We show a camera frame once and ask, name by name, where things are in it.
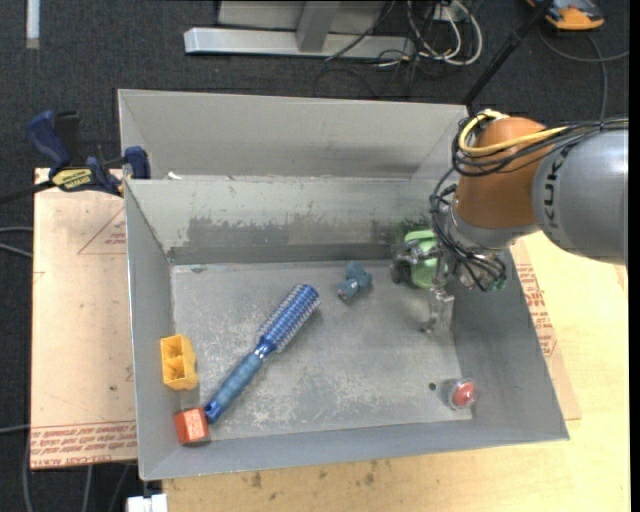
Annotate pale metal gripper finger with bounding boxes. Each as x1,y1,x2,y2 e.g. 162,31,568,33
437,293,455,334
420,292,442,335

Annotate light green cup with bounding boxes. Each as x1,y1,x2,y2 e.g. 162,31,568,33
402,228,445,291

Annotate small blue-grey toy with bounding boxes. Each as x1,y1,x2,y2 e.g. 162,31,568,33
336,260,374,303

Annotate red and clear round cap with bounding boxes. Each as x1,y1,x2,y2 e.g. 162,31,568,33
441,378,480,412

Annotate grey metal bin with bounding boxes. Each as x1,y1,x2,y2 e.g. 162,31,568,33
117,88,571,482

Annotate blue hairbrush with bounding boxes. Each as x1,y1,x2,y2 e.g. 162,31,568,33
203,283,321,425

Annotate yellow plastic box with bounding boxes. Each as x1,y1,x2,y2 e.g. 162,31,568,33
159,333,200,392

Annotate orange-red cube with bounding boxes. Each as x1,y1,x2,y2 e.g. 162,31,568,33
173,406,210,446

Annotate brown cardboard board red print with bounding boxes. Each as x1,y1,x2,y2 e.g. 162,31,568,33
29,167,584,471

